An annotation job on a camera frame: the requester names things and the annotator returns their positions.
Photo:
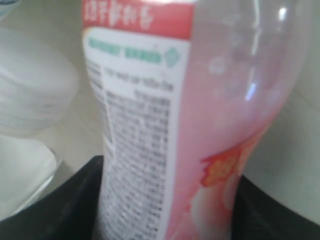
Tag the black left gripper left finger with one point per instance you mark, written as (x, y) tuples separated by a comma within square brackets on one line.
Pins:
[(67, 213)]

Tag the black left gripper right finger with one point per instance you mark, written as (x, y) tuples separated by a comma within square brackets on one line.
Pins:
[(257, 216)]

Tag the colourful label clear bottle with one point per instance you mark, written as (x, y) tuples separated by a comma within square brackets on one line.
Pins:
[(37, 86)]

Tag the pink drink bottle black cap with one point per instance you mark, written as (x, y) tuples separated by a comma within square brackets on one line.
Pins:
[(187, 89)]

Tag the lime label clear bottle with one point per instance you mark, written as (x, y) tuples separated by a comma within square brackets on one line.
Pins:
[(7, 6)]

